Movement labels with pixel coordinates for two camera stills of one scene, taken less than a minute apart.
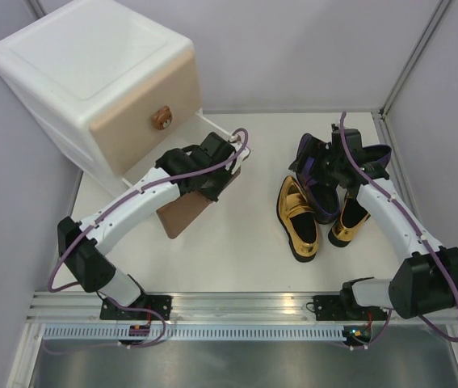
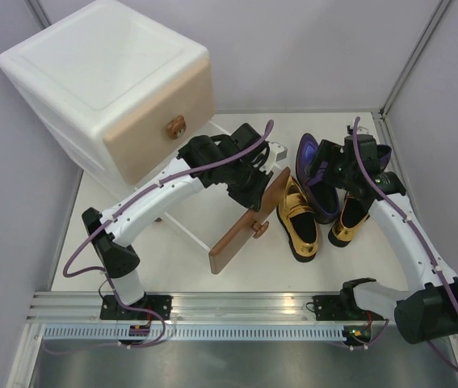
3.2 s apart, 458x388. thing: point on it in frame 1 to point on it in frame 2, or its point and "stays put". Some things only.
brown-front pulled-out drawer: (178, 213) to (222, 255)
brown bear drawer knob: (162, 118) to (176, 128)
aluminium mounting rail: (296, 307) stays put
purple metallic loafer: (321, 200) stays put
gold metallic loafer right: (352, 219) stays put
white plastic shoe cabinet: (111, 89) stays put
